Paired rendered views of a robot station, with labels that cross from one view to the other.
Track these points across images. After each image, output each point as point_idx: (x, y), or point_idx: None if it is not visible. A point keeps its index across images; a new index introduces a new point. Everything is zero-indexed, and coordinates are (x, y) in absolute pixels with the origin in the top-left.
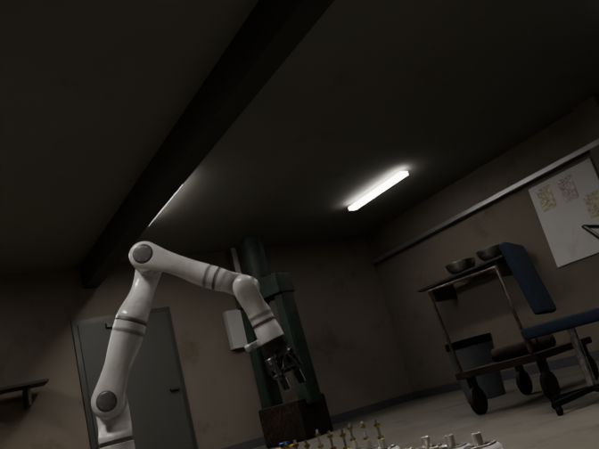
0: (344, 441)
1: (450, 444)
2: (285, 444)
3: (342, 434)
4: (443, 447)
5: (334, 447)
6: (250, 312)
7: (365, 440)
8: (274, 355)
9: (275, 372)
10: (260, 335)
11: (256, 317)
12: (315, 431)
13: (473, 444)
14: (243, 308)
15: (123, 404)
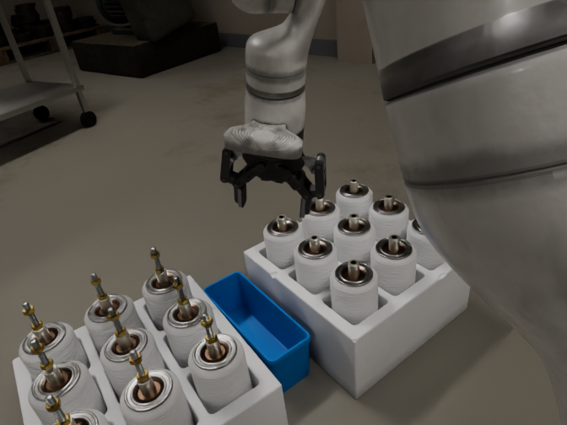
0: (182, 291)
1: (324, 205)
2: (54, 398)
3: (182, 282)
4: (316, 212)
5: (124, 327)
6: (308, 51)
7: (107, 298)
8: (302, 152)
9: (303, 186)
10: (304, 111)
11: (306, 67)
12: (36, 344)
13: (347, 193)
14: (309, 40)
15: None
